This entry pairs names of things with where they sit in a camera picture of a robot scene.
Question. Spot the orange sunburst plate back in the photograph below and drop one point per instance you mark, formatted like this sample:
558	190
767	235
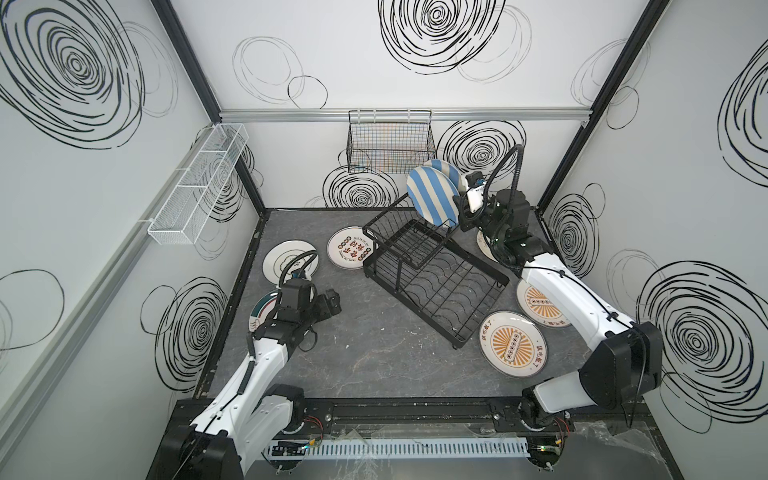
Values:
538	307

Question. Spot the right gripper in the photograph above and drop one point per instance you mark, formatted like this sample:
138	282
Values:
469	214

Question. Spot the black wire wall basket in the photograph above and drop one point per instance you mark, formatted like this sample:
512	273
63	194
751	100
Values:
392	141

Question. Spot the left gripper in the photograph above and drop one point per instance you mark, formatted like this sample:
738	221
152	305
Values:
274	315

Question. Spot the white slotted cable duct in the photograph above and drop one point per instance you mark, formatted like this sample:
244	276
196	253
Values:
424	448

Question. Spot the orange sunburst plate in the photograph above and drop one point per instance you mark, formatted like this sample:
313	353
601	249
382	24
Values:
538	307
512	344

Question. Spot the blue striped plate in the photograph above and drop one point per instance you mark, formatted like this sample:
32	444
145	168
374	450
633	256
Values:
431	192
451	172

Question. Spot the white plate red characters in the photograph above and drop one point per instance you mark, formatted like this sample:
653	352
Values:
349	247

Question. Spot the cream plate with cat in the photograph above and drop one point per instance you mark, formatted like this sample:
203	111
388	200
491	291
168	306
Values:
483	246

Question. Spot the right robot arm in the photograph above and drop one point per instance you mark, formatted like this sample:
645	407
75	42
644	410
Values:
625	355

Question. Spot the white mesh wall shelf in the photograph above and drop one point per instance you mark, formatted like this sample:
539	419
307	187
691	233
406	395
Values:
191	203

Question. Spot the orange sunburst plate front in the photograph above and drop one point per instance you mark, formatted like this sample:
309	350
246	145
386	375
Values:
512	344

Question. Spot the black wire dish rack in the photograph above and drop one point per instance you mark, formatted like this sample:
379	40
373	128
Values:
419	264

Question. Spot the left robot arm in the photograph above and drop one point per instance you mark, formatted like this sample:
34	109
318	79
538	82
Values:
225	439

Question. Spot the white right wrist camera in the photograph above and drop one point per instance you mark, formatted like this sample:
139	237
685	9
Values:
474	194

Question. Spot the white plate green outline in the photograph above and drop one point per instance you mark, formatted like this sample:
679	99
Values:
279	256

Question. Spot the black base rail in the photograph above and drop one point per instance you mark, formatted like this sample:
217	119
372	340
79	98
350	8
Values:
315	416

